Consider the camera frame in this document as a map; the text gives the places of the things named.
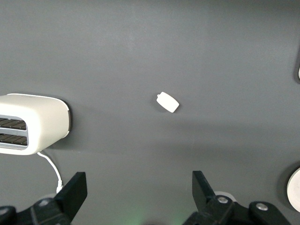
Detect white toaster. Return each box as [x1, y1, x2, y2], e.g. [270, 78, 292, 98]
[0, 93, 71, 156]

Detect white toaster power cable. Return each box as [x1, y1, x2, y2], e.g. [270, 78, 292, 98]
[37, 151, 63, 194]

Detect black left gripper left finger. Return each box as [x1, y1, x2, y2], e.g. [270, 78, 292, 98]
[0, 172, 88, 225]

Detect white steamed bun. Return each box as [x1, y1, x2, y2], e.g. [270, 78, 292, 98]
[155, 91, 180, 113]

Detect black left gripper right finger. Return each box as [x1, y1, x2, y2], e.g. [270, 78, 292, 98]
[182, 170, 293, 225]

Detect round cream plate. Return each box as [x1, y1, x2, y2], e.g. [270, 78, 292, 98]
[286, 166, 300, 209]

